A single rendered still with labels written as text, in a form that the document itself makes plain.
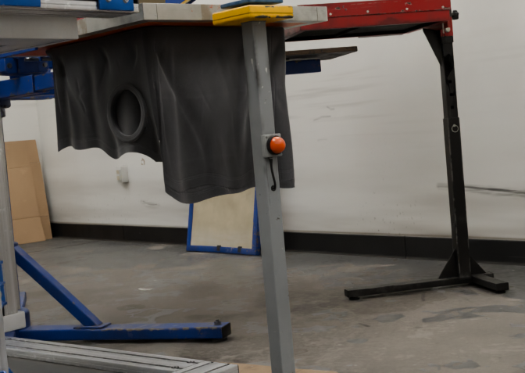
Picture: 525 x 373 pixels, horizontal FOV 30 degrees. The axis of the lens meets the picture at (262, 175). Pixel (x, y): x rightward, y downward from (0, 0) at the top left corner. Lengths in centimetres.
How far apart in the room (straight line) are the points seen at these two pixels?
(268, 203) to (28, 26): 64
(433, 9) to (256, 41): 157
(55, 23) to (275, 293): 75
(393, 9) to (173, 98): 141
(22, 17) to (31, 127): 549
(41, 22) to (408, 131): 293
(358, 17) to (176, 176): 139
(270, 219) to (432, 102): 248
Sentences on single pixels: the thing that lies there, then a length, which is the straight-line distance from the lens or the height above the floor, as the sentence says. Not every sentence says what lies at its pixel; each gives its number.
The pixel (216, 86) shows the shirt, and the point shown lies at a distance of 245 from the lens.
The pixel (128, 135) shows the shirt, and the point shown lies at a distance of 242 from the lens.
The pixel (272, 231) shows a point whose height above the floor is 46.
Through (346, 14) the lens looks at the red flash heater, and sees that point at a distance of 354.
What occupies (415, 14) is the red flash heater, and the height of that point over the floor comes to 105.
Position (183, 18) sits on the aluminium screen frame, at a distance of 229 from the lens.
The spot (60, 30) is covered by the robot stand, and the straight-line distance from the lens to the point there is 200.
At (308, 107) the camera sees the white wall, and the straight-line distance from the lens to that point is 512.
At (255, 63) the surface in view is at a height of 83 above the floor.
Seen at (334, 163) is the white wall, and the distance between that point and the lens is 501.
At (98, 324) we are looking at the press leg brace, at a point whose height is 6.
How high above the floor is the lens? 70
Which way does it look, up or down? 3 degrees down
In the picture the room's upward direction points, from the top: 5 degrees counter-clockwise
